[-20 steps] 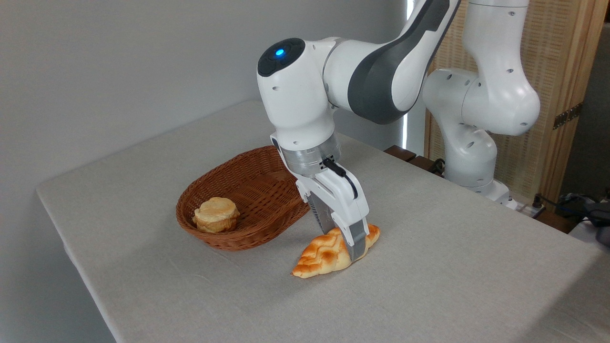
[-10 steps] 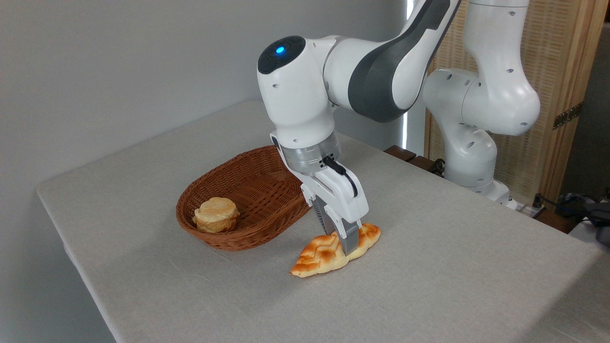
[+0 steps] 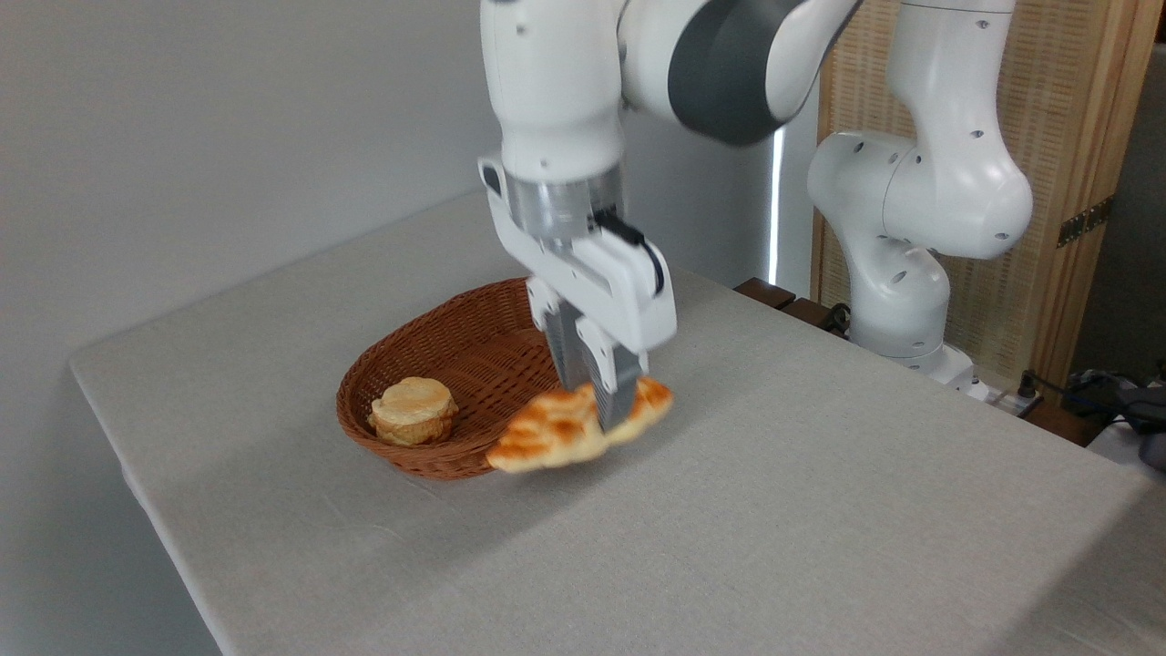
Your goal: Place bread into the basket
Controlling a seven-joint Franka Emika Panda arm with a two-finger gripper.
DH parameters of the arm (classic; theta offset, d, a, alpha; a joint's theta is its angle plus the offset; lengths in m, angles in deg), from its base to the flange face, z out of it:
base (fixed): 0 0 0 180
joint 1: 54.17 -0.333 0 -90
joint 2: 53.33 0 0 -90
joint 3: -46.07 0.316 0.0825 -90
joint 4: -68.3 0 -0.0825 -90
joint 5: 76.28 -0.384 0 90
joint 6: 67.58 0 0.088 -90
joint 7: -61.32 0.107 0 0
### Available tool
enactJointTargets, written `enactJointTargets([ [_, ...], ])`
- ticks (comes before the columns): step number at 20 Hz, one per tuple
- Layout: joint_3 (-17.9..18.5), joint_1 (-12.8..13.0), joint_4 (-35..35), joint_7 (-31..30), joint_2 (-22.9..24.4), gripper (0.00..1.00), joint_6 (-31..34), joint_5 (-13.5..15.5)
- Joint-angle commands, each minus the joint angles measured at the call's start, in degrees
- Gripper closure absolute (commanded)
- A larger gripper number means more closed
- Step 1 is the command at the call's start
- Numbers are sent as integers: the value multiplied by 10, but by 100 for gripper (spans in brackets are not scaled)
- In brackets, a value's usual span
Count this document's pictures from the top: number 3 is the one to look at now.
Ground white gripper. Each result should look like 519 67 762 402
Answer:
477 156 679 432

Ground braided golden bread loaf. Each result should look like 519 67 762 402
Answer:
486 374 676 475

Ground brown woven wicker basket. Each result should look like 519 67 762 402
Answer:
336 278 568 481

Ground round stacked bread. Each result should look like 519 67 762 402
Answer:
368 376 460 447

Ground dark brown wooden block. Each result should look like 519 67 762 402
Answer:
734 277 798 311
782 297 835 331

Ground vertical white light strip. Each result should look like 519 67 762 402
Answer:
768 126 788 286

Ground grey tablecloth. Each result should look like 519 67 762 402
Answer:
68 190 1166 656

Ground white power strip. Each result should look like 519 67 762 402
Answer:
986 383 1045 420

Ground dark metal screen hinge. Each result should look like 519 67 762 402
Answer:
1057 195 1115 249

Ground wooden rattan folding screen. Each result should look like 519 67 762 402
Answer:
813 0 1165 393

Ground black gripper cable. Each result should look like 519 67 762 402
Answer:
596 210 667 298

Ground black tangled cables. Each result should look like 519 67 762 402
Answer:
1038 363 1166 431

